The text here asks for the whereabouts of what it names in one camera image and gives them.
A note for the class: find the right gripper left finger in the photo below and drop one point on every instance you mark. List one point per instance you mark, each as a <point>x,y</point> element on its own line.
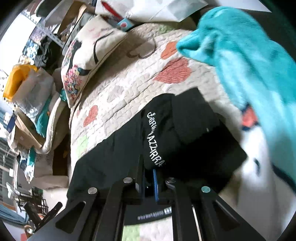
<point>96,214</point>

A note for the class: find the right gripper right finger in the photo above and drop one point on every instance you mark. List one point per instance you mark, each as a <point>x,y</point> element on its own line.
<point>200,213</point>

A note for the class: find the black pants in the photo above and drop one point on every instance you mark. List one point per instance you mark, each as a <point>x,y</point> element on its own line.
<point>176,136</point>

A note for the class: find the beige padded cushion mat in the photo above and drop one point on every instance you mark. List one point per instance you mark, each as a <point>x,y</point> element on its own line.
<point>56,112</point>

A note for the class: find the brown cardboard box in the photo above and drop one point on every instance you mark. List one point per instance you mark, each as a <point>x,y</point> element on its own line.
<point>28,134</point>

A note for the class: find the teal cloth bundle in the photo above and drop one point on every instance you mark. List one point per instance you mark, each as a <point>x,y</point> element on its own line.
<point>43,119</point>

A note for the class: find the clear plastic bag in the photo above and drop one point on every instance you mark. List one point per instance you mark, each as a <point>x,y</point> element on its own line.
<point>33,93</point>

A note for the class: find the teal white fleece blanket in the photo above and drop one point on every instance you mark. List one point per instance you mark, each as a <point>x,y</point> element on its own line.
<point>258,76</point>

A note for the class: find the heart pattern quilted bedspread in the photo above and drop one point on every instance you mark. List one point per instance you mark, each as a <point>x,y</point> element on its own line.
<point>145,65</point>

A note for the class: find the yellow bag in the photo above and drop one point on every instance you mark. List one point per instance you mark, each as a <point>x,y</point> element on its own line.
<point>18,75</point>

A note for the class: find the floral lady print pillow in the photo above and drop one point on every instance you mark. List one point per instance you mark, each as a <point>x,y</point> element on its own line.
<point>92,45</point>

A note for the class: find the grey metal shelf rack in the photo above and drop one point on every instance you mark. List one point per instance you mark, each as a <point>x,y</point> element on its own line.
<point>44,30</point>

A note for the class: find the white paper shopping bag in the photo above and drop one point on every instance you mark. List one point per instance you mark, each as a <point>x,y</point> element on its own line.
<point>166,11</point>

